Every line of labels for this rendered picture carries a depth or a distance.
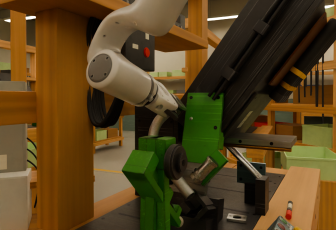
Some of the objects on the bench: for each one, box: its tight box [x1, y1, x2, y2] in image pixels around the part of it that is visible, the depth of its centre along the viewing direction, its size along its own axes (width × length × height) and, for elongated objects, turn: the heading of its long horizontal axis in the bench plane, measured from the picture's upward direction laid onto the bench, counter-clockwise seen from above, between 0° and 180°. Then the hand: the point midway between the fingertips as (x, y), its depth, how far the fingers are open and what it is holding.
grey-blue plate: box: [237, 161, 266, 205], centre depth 98 cm, size 10×2×14 cm
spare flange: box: [227, 214, 248, 224], centre depth 85 cm, size 6×4×1 cm
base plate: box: [75, 167, 286, 230], centre depth 99 cm, size 42×110×2 cm
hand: (172, 106), depth 85 cm, fingers closed on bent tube, 3 cm apart
